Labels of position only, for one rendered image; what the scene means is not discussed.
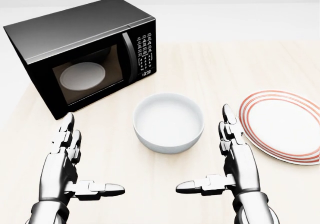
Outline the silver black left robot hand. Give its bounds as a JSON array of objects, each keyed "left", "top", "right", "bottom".
[{"left": 38, "top": 112, "right": 126, "bottom": 202}]

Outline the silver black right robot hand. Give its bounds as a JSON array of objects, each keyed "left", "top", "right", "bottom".
[{"left": 175, "top": 104, "right": 262, "bottom": 199}]

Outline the white plate with red rings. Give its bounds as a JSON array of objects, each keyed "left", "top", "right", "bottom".
[{"left": 238, "top": 90, "right": 320, "bottom": 166}]

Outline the white bowl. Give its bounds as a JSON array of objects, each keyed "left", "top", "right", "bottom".
[{"left": 132, "top": 92, "right": 206, "bottom": 155}]

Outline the white microwave turntable plate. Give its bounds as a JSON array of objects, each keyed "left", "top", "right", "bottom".
[{"left": 59, "top": 62, "right": 107, "bottom": 91}]

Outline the black microwave oven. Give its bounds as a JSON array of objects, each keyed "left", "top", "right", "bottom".
[{"left": 3, "top": 0, "right": 158, "bottom": 121}]

